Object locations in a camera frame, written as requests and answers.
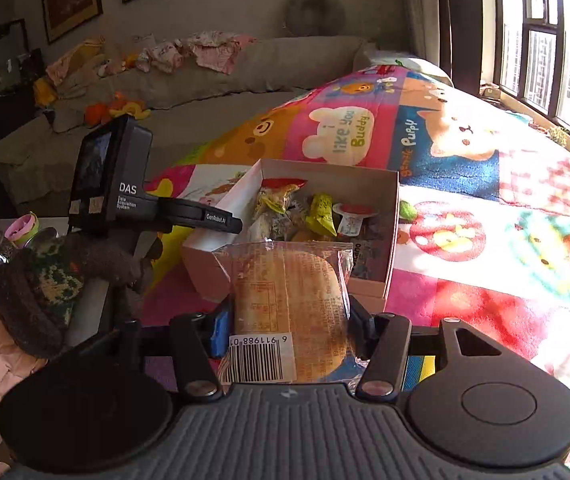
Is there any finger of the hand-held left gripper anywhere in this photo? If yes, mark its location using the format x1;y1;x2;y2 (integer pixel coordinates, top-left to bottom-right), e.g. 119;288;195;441
157;197;244;235

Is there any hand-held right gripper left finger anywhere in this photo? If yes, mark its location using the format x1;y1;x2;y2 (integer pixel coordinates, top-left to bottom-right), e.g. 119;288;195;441
115;300;236;403

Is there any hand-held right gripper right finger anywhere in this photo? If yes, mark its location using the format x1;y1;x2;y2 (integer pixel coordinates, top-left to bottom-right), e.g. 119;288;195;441
347;297;508;401

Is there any printed snack packet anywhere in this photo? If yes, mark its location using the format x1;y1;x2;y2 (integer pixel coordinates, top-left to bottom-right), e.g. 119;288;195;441
350;239;391;282

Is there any clear packet of bread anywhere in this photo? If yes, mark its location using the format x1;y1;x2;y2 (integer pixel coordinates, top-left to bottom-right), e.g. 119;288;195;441
212;240;356;386

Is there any yellow snack packet red top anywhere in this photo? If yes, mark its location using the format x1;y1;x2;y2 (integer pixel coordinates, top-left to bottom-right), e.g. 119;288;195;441
257;177;309;217

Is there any jelly cup with red lid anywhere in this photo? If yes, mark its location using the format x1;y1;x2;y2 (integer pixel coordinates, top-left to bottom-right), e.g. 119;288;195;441
332;202;381;237

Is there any yellow green snack packet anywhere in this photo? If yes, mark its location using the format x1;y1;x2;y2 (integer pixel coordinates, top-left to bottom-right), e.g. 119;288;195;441
310;194;339;239

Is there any cardboard box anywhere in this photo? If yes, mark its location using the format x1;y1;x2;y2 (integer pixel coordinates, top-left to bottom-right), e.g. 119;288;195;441
181;157;401;313

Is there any person's left hand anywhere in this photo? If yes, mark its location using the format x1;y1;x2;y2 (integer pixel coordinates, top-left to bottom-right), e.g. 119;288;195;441
0;232;149;359

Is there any orange plush toy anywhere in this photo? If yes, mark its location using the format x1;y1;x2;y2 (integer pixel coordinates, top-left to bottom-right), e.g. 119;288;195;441
85;91;151;127

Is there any grey fabric sofa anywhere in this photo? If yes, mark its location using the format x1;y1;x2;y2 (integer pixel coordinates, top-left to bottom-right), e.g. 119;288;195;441
0;35;381;206

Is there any small pink yellow plush toy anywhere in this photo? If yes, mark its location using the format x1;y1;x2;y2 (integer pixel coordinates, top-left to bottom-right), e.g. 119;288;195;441
97;55;138;79

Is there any pink green cup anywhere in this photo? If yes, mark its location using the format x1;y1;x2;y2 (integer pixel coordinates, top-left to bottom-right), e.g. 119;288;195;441
5;212;40;249

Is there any pale yellow pink cloth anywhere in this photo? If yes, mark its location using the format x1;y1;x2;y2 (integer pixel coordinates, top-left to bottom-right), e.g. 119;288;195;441
45;36;106;87

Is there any colourful cartoon printed blanket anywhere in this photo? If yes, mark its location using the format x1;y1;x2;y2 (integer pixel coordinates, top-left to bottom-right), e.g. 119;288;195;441
140;62;570;466

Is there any white pillow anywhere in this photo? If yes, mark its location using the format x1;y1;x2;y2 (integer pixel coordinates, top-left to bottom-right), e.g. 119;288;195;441
365;50;454;86

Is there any brown curtain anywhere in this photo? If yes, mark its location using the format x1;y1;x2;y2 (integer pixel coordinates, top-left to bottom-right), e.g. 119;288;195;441
399;0;482;86

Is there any dark window frame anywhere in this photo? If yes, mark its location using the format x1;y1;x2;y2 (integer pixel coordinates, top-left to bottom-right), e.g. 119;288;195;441
480;0;570;153

